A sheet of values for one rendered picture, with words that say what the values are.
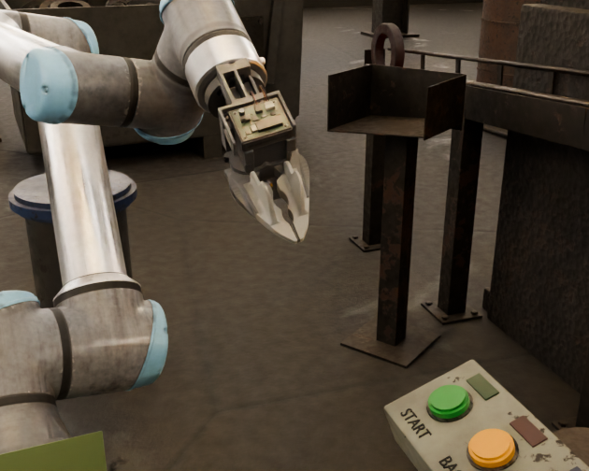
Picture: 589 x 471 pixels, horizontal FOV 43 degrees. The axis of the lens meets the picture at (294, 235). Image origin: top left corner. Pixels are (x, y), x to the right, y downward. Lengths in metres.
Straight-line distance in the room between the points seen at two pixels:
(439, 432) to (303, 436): 0.98
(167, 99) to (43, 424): 0.50
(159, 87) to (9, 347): 0.46
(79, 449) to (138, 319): 0.28
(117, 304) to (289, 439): 0.60
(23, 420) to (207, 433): 0.65
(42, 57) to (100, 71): 0.07
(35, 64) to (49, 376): 0.49
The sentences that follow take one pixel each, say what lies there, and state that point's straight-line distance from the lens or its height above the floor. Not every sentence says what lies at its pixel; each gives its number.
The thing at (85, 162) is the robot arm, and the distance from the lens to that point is 1.38.
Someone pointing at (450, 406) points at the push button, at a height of 0.61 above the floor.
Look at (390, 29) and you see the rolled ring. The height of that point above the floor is 0.75.
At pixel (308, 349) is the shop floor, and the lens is 2.00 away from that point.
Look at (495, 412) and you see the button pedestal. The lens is 0.74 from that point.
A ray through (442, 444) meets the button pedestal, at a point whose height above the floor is 0.59.
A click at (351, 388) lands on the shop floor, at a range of 1.86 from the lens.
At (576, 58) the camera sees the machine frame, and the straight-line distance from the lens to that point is 1.81.
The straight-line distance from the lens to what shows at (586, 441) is 0.89.
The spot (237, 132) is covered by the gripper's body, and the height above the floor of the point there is 0.84.
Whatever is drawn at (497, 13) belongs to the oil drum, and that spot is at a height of 0.63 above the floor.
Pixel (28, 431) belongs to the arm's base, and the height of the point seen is 0.38.
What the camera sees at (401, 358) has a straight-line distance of 1.97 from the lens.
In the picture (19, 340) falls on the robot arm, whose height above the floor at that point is 0.46.
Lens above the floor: 1.03
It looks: 22 degrees down
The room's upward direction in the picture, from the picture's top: straight up
